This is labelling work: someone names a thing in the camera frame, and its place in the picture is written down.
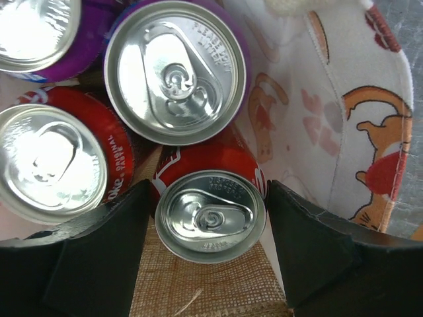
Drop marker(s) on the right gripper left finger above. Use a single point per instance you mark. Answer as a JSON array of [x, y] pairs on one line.
[[85, 267]]

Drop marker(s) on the purple soda can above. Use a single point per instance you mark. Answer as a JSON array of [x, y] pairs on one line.
[[49, 41], [176, 72]]

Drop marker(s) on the red cola can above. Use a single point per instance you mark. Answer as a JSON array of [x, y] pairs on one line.
[[63, 153], [210, 199]]

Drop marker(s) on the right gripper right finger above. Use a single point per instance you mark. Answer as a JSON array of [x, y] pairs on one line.
[[333, 267]]

